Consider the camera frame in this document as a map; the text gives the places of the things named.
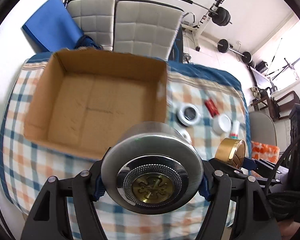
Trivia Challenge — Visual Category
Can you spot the white weight bench rack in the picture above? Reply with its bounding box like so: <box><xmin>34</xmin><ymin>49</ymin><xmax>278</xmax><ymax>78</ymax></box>
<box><xmin>181</xmin><ymin>0</ymin><xmax>224</xmax><ymax>51</ymax></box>

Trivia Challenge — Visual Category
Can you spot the small white oval case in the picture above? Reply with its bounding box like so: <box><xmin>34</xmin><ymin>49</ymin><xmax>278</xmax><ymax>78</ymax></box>
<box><xmin>178</xmin><ymin>129</ymin><xmax>192</xmax><ymax>145</ymax></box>

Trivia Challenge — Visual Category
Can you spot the open cardboard box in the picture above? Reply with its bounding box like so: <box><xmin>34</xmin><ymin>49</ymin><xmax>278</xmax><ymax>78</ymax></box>
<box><xmin>23</xmin><ymin>48</ymin><xmax>167</xmax><ymax>159</ymax></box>

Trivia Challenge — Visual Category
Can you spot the dark blue folded umbrella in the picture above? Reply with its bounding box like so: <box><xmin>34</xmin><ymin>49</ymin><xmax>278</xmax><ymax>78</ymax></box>
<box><xmin>75</xmin><ymin>35</ymin><xmax>103</xmax><ymax>50</ymax></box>

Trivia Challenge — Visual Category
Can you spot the white and teal spray bottle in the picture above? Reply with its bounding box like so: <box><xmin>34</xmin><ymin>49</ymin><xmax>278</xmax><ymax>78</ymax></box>
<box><xmin>229</xmin><ymin>120</ymin><xmax>240</xmax><ymax>139</ymax></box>

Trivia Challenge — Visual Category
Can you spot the dark wooden chair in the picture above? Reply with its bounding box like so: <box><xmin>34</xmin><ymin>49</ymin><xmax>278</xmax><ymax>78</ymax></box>
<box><xmin>251</xmin><ymin>91</ymin><xmax>300</xmax><ymax>122</ymax></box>

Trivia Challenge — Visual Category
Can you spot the short barbell on floor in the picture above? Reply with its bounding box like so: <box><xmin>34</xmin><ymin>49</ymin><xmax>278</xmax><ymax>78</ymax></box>
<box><xmin>217</xmin><ymin>39</ymin><xmax>253</xmax><ymax>64</ymax></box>

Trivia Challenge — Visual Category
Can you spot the white lidded round jar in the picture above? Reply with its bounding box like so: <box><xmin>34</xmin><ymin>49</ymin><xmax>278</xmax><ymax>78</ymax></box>
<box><xmin>212</xmin><ymin>114</ymin><xmax>231</xmax><ymax>135</ymax></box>

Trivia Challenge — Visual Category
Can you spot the red rectangular packet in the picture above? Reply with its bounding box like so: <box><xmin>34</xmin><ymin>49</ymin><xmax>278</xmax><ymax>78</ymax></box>
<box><xmin>204</xmin><ymin>99</ymin><xmax>219</xmax><ymax>117</ymax></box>

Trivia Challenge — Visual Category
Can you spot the left grey quilted cushion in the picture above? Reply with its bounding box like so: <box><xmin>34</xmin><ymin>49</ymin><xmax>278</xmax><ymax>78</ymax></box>
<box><xmin>66</xmin><ymin>0</ymin><xmax>117</xmax><ymax>50</ymax></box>

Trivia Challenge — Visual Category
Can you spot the black and silver round tin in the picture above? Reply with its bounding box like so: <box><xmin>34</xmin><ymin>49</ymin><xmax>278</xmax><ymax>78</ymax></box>
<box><xmin>176</xmin><ymin>103</ymin><xmax>201</xmax><ymax>127</ymax></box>

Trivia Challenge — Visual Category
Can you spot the gold round tin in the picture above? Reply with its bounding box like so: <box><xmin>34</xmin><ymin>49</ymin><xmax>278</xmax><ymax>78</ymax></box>
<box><xmin>215</xmin><ymin>138</ymin><xmax>246</xmax><ymax>168</ymax></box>

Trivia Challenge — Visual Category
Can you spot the grey quilted cushion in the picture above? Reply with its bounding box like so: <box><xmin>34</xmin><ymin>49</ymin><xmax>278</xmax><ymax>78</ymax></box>
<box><xmin>66</xmin><ymin>0</ymin><xmax>117</xmax><ymax>50</ymax></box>
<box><xmin>113</xmin><ymin>0</ymin><xmax>184</xmax><ymax>61</ymax></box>

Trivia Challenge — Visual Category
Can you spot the grey chair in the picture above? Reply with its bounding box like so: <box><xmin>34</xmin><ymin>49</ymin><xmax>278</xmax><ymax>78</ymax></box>
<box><xmin>249</xmin><ymin>111</ymin><xmax>290</xmax><ymax>152</ymax></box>

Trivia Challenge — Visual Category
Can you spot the large silver round tin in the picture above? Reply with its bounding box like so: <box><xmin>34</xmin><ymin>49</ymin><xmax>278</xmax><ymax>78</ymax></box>
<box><xmin>101</xmin><ymin>121</ymin><xmax>204</xmax><ymax>215</ymax></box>

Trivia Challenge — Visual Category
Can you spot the right grey quilted cushion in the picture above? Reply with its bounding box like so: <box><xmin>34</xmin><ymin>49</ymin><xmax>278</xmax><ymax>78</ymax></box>
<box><xmin>113</xmin><ymin>0</ymin><xmax>184</xmax><ymax>61</ymax></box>

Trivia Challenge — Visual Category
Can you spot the orange and white cushion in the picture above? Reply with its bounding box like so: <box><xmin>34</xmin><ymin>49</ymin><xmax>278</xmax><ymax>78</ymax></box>
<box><xmin>251</xmin><ymin>141</ymin><xmax>280</xmax><ymax>164</ymax></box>

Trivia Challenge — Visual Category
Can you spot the plaid checkered tablecloth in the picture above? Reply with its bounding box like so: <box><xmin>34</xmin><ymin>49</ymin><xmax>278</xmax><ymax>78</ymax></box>
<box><xmin>0</xmin><ymin>52</ymin><xmax>251</xmax><ymax>239</ymax></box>

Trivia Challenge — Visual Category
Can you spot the black and blue exercise mat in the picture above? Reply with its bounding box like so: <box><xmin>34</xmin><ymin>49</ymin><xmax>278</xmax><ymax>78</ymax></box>
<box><xmin>168</xmin><ymin>25</ymin><xmax>184</xmax><ymax>63</ymax></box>

